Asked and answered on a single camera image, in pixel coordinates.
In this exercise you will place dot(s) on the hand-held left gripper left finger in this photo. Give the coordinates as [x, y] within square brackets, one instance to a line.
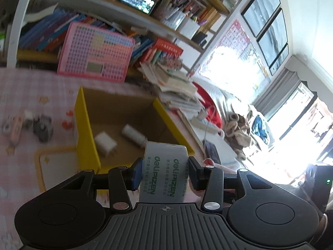
[138, 173]

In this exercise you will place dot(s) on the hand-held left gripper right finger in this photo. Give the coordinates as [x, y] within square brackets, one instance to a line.
[193, 173]

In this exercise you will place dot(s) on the grey tape roll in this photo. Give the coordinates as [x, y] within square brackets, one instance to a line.
[164, 172]

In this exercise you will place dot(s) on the dark blue spray bottle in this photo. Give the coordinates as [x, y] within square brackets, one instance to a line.
[132, 134]

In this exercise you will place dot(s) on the white power adapter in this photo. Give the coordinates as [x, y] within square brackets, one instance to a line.
[105, 143]

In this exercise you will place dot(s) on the yellow cardboard box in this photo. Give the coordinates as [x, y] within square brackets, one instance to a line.
[85, 135]

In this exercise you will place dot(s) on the small grey gadget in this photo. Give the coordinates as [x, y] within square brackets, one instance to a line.
[43, 129]

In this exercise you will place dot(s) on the dark shiny phone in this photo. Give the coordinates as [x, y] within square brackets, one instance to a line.
[212, 153]

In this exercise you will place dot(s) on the white power strip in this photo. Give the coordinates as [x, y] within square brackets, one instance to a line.
[200, 123]

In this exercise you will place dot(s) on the beige blanket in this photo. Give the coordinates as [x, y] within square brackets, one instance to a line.
[238, 132]

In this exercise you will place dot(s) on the red cloth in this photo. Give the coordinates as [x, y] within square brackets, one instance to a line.
[208, 96]

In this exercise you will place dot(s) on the blue cloth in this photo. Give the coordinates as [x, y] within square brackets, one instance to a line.
[260, 129]

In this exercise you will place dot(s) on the stack of papers and books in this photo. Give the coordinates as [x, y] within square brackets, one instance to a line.
[174, 86]

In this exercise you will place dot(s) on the grey curtain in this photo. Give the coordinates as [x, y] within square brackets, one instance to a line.
[286, 88]

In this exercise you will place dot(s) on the pink learning tablet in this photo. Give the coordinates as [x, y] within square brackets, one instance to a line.
[96, 52]

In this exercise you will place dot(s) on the red book box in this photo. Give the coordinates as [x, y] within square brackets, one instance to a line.
[167, 47]

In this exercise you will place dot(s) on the pink white gadget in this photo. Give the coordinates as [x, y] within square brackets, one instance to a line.
[13, 129]

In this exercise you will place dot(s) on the pink checked tablecloth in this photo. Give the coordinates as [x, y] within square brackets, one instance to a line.
[26, 88]

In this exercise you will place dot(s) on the white pen holder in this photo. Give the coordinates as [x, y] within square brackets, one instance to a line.
[190, 28]

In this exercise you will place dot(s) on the clear pen holder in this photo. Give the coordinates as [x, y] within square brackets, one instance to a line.
[171, 17]

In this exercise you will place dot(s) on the row of colourful books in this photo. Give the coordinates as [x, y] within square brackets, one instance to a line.
[52, 31]

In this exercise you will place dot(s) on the phone with lit screen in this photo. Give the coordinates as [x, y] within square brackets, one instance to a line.
[136, 1]

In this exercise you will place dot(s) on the white shelf unit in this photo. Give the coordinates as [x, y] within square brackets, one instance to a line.
[15, 39]

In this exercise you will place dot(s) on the white open book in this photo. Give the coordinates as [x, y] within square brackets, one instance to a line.
[43, 14]

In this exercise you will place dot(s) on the pink wall poster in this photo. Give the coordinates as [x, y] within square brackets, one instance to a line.
[239, 41]

